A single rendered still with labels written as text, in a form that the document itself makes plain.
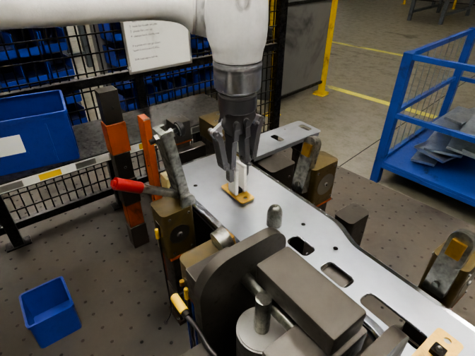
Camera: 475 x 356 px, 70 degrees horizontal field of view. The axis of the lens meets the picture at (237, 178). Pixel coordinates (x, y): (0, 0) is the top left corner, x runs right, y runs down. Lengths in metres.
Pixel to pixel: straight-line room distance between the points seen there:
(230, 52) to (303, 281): 0.39
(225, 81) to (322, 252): 0.36
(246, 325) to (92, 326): 0.60
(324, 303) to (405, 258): 0.82
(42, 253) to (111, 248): 0.20
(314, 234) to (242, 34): 0.39
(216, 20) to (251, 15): 0.06
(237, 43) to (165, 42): 0.62
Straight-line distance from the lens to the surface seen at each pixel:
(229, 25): 0.58
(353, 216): 0.78
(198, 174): 0.86
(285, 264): 0.38
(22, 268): 1.20
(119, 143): 0.91
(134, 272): 1.05
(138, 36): 1.14
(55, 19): 0.65
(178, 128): 0.61
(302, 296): 0.36
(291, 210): 0.75
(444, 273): 0.67
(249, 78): 0.62
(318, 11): 3.92
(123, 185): 0.61
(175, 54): 1.20
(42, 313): 1.05
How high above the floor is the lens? 1.47
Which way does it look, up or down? 34 degrees down
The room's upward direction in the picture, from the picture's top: straight up
